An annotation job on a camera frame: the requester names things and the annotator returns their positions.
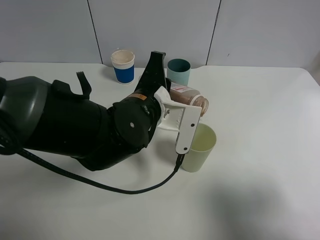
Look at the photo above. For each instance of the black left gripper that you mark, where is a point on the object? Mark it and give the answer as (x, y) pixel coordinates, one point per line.
(153, 78)

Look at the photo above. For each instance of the clear bottle with pink label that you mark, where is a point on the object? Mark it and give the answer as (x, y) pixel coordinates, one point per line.
(188, 96)

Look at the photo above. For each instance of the pale green plastic cup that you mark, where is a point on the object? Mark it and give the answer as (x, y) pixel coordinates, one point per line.
(203, 142)

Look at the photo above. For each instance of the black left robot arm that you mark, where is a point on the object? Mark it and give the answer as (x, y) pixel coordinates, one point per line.
(49, 117)

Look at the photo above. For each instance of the teal plastic cup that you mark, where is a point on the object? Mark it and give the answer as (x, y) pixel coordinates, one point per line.
(178, 71)

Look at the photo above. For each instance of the blue and white paper cup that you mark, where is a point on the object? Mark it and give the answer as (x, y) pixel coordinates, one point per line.
(123, 62)

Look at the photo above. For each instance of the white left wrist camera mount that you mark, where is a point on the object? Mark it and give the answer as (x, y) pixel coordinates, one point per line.
(178, 117)

